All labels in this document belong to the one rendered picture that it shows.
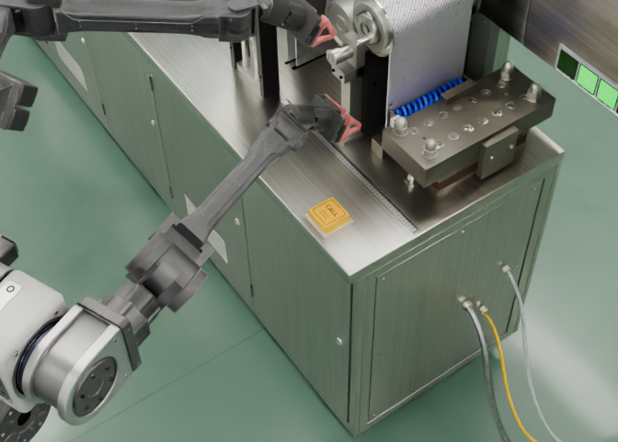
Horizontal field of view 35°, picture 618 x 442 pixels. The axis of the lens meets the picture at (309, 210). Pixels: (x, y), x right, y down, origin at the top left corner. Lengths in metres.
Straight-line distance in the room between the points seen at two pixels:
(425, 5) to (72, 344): 1.18
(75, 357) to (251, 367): 1.75
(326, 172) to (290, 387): 0.91
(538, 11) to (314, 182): 0.65
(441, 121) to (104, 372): 1.18
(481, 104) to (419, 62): 0.19
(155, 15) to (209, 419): 1.46
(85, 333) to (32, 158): 2.45
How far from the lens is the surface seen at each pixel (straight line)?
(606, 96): 2.20
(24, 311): 1.39
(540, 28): 2.28
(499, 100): 2.37
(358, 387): 2.59
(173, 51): 2.70
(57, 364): 1.36
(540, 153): 2.44
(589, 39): 2.18
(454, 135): 2.27
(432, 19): 2.22
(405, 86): 2.29
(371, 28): 2.16
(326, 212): 2.23
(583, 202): 3.59
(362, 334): 2.39
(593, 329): 3.25
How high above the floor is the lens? 2.62
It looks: 49 degrees down
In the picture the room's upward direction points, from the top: 2 degrees counter-clockwise
